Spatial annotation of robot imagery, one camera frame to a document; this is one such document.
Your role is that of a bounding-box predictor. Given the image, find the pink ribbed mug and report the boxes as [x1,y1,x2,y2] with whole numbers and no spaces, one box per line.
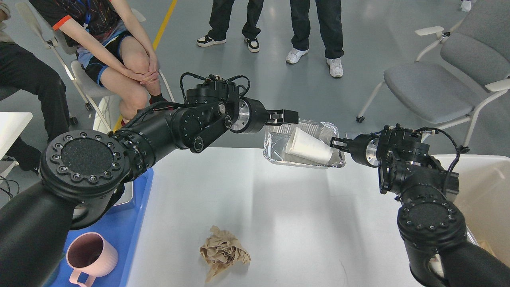
[66,232,118,287]

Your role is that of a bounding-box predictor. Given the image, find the brown paper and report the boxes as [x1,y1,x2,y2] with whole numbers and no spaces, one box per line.
[199,225,251,282]
[477,239,497,258]

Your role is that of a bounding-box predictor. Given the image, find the white side table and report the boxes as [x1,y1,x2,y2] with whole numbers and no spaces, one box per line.
[0,112,33,158]

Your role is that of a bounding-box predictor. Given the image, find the white plastic bin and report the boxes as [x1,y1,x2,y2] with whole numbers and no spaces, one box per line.
[454,154,510,265]

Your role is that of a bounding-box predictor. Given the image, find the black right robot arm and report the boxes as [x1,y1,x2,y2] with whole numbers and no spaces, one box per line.
[330,124,510,287]

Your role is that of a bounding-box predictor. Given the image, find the white paper cup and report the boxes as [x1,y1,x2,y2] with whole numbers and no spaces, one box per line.
[285,128,333,165]

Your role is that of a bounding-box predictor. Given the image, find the person in black trousers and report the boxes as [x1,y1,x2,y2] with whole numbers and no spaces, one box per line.
[0,0,74,172]

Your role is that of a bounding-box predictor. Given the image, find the seated person black shirt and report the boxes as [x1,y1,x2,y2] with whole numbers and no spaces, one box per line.
[29,0,176,128]

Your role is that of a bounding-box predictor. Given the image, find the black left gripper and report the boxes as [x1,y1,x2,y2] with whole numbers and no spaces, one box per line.
[231,97,299,134]

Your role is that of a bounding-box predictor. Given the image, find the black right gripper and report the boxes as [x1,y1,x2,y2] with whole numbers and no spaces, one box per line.
[330,134,379,168]

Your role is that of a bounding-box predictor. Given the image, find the blue plastic tray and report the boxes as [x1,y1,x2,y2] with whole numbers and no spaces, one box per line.
[64,168,153,287]

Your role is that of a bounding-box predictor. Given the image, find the standing person black white sneakers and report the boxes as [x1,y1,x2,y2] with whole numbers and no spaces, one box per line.
[196,0,265,53]

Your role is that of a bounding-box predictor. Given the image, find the grey office chair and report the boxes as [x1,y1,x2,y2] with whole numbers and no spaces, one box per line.
[356,0,510,153]

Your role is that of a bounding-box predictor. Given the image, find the aluminium foil tray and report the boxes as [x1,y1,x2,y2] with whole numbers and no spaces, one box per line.
[263,119,346,169]

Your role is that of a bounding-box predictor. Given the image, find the stainless steel rectangular container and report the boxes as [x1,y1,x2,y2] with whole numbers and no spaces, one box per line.
[114,181,134,207]

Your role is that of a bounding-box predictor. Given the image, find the brown paper inside bin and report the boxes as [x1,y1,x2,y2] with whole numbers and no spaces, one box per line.
[477,239,497,258]

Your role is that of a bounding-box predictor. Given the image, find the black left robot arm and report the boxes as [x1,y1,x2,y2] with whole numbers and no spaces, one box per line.
[0,73,299,287]

